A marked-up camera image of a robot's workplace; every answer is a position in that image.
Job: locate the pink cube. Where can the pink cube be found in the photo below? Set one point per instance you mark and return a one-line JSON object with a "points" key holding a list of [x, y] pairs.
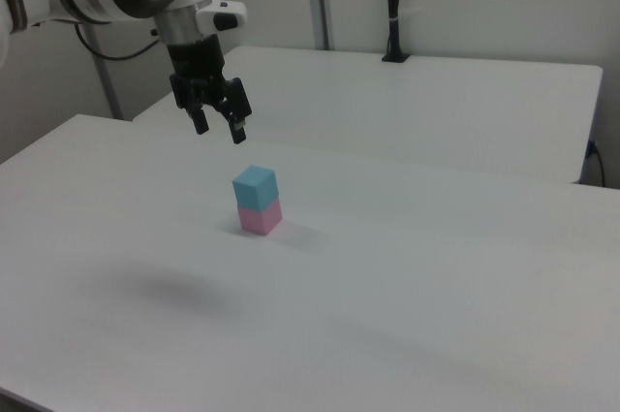
{"points": [[260, 219]]}

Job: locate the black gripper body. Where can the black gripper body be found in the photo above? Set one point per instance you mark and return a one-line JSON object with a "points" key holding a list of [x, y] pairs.
{"points": [[196, 65]]}

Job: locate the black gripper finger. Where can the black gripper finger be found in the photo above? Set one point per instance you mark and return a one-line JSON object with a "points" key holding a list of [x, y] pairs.
{"points": [[198, 121], [239, 109]]}

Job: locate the blue cube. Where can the blue cube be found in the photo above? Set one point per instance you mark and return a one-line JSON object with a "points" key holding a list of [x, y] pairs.
{"points": [[255, 187]]}

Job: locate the black camera stand pole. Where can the black camera stand pole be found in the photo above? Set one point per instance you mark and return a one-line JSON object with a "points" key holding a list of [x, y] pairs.
{"points": [[393, 5]]}

